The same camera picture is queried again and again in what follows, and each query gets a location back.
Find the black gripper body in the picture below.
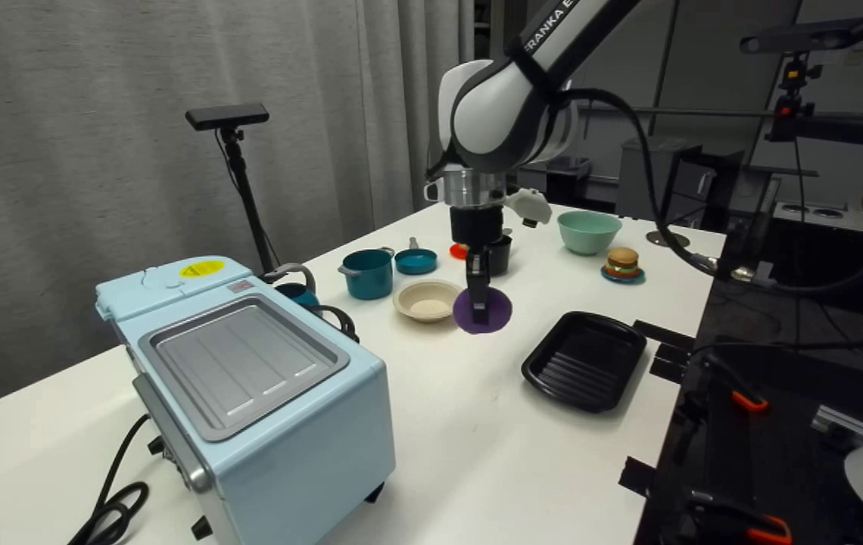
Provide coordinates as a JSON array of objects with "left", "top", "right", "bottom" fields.
[{"left": 449, "top": 197, "right": 507, "bottom": 263}]

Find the purple plushy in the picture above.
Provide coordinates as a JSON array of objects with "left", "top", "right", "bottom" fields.
[{"left": 451, "top": 285, "right": 516, "bottom": 341}]

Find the black ridged tray plate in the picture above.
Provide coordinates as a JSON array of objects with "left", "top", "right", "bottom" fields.
[{"left": 516, "top": 310, "right": 650, "bottom": 419}]

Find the toy burger on blue plate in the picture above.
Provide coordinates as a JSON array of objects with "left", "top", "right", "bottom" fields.
[{"left": 598, "top": 246, "right": 649, "bottom": 287}]

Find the cream bowl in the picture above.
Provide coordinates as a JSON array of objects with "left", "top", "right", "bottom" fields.
[{"left": 392, "top": 275, "right": 461, "bottom": 326}]

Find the teal toy frying pan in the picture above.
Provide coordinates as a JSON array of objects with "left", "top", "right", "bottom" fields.
[{"left": 391, "top": 235, "right": 443, "bottom": 278}]

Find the teal toy pot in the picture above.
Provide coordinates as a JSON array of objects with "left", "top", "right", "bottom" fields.
[{"left": 335, "top": 246, "right": 395, "bottom": 303}]

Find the mint green bowl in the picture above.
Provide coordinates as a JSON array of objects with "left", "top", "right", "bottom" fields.
[{"left": 554, "top": 210, "right": 622, "bottom": 262}]

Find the teal toy kettle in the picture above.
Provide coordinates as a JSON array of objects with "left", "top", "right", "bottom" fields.
[{"left": 268, "top": 262, "right": 323, "bottom": 315}]

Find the black stand with crossbar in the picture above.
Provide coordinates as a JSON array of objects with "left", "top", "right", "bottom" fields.
[{"left": 180, "top": 100, "right": 283, "bottom": 278}]

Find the light blue toaster oven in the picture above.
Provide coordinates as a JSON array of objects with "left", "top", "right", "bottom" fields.
[{"left": 91, "top": 253, "right": 400, "bottom": 545}]

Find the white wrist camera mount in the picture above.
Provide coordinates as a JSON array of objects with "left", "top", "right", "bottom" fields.
[{"left": 419, "top": 160, "right": 556, "bottom": 232}]

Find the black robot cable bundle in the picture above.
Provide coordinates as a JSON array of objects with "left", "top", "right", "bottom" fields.
[{"left": 560, "top": 85, "right": 863, "bottom": 301}]

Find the orange handled clamp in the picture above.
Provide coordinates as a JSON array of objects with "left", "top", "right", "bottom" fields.
[
  {"left": 684, "top": 488, "right": 799, "bottom": 545},
  {"left": 697, "top": 353, "right": 771, "bottom": 419}
]

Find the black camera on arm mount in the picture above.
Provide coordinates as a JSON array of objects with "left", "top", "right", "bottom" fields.
[{"left": 735, "top": 15, "right": 863, "bottom": 147}]

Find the black toaster power cable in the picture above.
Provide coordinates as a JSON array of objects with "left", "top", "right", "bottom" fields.
[{"left": 63, "top": 408, "right": 157, "bottom": 545}]

